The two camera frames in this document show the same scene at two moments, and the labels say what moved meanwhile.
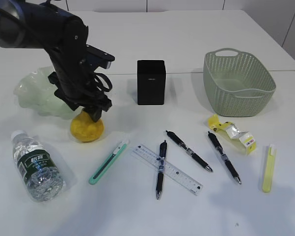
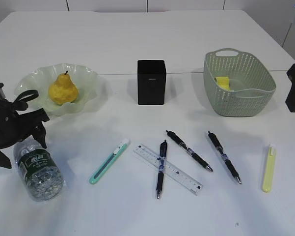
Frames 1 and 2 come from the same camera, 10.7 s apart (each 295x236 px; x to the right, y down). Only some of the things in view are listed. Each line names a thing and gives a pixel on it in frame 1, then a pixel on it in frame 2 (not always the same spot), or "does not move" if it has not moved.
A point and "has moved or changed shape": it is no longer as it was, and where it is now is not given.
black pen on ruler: (163, 152) does not move
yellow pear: (85, 128) has moved or changed shape
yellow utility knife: (267, 182) does not move
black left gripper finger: (94, 111) → (40, 135)
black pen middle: (189, 151) does not move
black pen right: (219, 148) does not move
